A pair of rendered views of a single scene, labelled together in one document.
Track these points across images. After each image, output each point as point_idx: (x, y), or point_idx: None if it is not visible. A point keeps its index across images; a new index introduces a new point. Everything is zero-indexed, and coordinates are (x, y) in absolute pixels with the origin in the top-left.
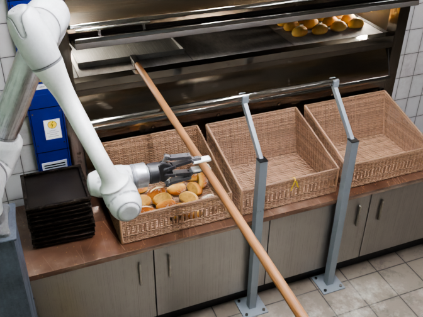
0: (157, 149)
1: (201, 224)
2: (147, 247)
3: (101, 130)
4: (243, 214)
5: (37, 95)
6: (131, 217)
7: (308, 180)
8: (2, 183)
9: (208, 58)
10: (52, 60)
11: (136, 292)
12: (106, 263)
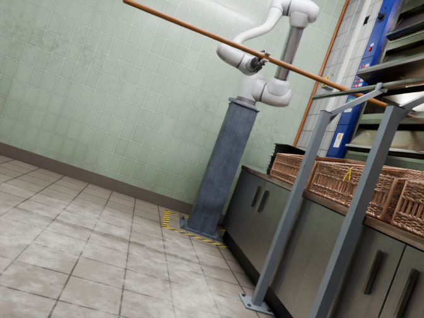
0: None
1: (293, 184)
2: (266, 175)
3: (356, 153)
4: (310, 190)
5: (344, 115)
6: (216, 50)
7: None
8: (255, 87)
9: None
10: (271, 5)
11: (248, 215)
12: (255, 177)
